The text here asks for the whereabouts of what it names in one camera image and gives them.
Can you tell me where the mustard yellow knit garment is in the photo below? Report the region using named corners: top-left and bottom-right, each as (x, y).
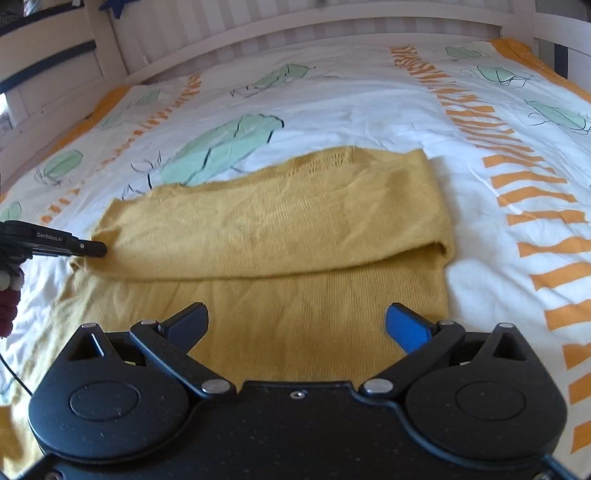
top-left (0, 144), bottom-right (456, 476)

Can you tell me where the left hand in maroon sleeve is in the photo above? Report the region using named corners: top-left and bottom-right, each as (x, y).
top-left (0, 267), bottom-right (24, 338)

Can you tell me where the white leaf-print duvet cover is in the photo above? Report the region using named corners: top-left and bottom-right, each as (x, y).
top-left (1, 40), bottom-right (590, 476)

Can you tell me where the blue star decoration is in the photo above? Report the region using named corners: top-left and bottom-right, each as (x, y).
top-left (99, 0), bottom-right (137, 19)

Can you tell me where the white wooden bed frame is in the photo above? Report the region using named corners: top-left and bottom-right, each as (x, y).
top-left (1, 1), bottom-right (590, 188)

